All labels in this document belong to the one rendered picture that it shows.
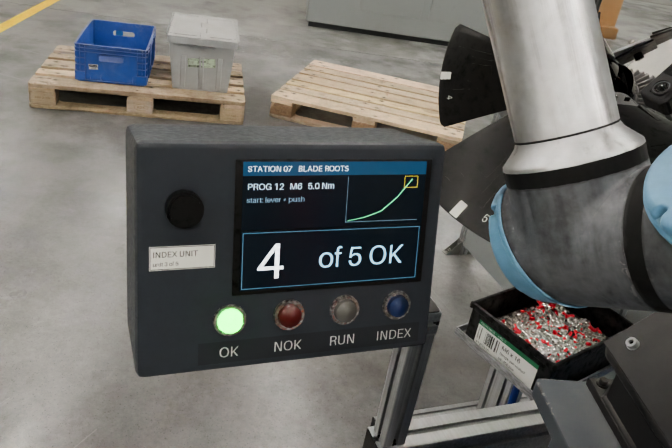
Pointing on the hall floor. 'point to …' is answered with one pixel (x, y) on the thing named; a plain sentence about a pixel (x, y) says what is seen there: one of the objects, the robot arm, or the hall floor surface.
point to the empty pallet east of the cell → (363, 101)
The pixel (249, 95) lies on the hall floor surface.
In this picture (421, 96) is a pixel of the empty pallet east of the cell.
